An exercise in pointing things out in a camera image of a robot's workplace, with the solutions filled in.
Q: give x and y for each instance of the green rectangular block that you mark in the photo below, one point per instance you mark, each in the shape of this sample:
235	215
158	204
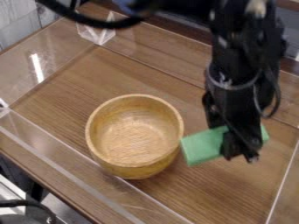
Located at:
200	147

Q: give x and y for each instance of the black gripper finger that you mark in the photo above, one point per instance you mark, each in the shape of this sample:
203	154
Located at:
234	146

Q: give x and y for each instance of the clear acrylic tray wall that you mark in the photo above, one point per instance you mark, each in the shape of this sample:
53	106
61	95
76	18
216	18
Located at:
41	137

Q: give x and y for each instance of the clear acrylic corner bracket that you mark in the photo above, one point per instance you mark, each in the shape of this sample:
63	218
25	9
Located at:
95	35

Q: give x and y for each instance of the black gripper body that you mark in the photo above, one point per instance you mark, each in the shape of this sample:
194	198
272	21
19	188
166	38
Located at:
236	107

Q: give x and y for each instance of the brown wooden bowl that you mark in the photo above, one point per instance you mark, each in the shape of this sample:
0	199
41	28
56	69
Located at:
132	134

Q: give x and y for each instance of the black metal table frame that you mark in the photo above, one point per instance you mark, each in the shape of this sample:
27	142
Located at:
33	189

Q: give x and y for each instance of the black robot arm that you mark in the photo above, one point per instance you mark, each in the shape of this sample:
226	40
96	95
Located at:
242	80

